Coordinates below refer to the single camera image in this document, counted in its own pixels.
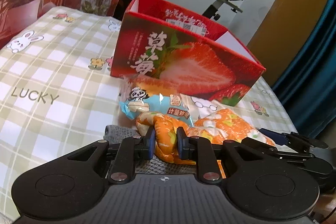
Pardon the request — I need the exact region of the green checked bunny tablecloth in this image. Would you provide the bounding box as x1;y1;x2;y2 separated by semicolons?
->
0;6;302;222

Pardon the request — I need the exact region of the red strawberry print cardboard box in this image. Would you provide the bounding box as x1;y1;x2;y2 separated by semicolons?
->
110;0;266;107

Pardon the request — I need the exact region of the yellow wooden door panel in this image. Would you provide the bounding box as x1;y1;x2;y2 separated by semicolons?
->
247;0;328;56

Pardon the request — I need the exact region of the panda print bread packet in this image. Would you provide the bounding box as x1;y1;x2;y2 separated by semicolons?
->
119;77;195;130

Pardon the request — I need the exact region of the grey knitted cloth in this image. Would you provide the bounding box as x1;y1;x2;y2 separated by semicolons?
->
104;124;200;174

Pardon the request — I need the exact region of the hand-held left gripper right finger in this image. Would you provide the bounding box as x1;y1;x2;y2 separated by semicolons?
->
176;126;265;184

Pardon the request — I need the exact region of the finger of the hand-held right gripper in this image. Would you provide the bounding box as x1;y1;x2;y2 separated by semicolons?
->
259;128;328;149
241;136;315;161

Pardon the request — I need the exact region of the blue curtain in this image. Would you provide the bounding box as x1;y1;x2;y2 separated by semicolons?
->
272;0;336;139

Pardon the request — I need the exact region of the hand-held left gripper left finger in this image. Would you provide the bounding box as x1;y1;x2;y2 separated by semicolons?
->
67;127;156;184

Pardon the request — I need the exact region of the orange floral cloth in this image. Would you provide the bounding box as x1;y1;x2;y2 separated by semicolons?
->
135;108;276;180

